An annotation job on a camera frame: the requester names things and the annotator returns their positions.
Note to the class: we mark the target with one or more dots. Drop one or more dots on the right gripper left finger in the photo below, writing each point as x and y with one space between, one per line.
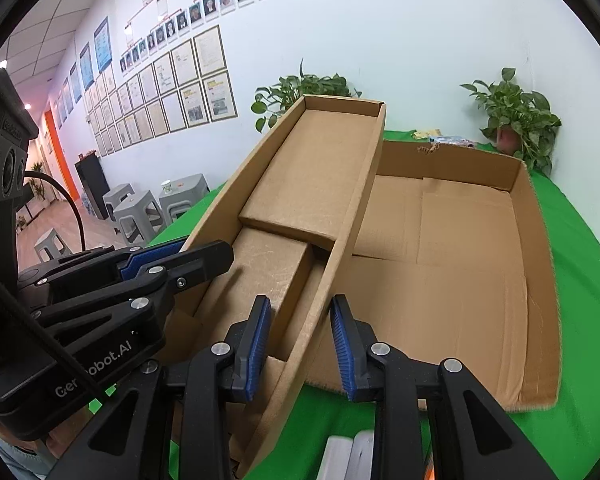
130 435

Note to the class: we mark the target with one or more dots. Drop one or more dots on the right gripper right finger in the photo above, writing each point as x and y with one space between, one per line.
471 435

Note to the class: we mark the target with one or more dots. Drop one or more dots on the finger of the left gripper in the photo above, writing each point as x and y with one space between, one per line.
180 274
88 271

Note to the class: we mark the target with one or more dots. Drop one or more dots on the white plastic device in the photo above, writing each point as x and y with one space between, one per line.
348 458

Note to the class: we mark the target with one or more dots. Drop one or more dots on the narrow cardboard insert box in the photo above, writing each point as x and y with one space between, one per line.
291 212

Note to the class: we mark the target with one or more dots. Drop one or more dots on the green white medicine box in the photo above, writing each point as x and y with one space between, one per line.
429 470

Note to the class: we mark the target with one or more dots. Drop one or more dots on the person left hand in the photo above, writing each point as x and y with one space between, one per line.
60 438

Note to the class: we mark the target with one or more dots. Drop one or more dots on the grey plastic stool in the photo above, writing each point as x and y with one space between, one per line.
50 246
140 218
179 195
115 197

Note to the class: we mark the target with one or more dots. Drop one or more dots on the black cabinet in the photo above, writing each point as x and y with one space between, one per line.
93 181

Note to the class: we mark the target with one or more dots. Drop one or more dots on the green tablecloth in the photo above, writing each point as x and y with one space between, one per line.
567 435

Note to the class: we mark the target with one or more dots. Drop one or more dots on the large cardboard tray box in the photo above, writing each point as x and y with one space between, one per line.
452 261

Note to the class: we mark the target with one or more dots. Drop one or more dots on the left potted green plant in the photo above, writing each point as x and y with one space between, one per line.
271 102

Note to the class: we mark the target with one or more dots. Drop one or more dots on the potted green plant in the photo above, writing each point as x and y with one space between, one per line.
520 122
271 102

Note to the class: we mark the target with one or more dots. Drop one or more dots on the colourful packet on table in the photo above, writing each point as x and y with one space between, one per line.
435 137

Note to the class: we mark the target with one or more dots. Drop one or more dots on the right potted green plant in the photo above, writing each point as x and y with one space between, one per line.
520 122

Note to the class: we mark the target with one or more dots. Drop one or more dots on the framed certificates on wall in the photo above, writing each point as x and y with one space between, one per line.
162 87

